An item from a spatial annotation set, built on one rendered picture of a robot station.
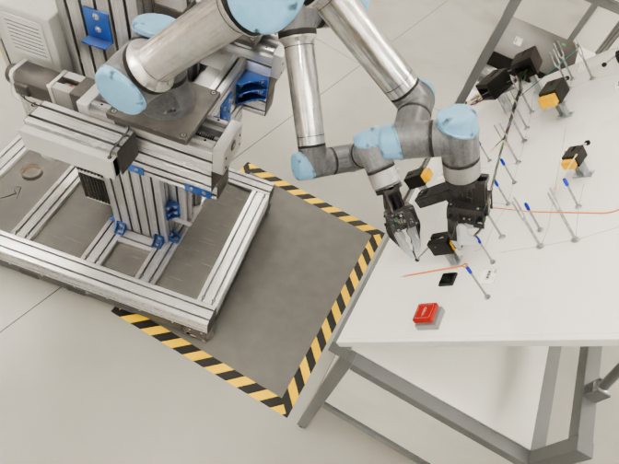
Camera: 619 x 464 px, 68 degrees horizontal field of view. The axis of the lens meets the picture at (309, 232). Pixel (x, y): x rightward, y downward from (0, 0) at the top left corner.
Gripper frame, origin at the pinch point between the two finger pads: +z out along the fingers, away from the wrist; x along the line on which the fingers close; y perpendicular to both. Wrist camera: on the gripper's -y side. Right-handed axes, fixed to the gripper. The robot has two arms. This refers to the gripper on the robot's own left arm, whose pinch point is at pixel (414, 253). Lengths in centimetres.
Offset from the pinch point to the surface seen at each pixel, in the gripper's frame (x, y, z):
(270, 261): -58, -109, 7
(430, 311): -3.6, 21.5, 7.8
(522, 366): 18, -8, 48
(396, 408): -20.9, -3.3, 42.7
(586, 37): 202, -240, -34
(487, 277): 11.7, 18.2, 6.6
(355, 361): -26.2, 0.5, 22.5
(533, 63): 63, -38, -33
